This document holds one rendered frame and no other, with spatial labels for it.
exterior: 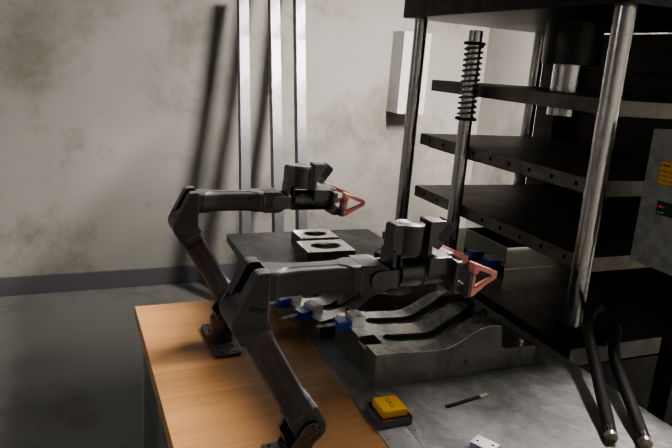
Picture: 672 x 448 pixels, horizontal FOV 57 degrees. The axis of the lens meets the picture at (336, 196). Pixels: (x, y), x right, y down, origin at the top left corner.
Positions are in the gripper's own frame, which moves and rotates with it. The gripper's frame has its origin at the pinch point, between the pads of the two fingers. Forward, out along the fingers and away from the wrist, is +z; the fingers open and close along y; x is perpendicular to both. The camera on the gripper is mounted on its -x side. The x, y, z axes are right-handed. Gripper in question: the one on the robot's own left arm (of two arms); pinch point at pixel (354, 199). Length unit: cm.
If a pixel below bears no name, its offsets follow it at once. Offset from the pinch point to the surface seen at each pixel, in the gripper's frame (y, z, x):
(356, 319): -18.9, -5.3, 29.0
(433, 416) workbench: -51, 1, 40
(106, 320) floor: 201, -55, 121
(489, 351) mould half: -36, 27, 34
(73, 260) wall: 253, -72, 100
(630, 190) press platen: -20, 87, -7
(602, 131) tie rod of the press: -24, 66, -26
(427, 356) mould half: -35.8, 7.4, 33.1
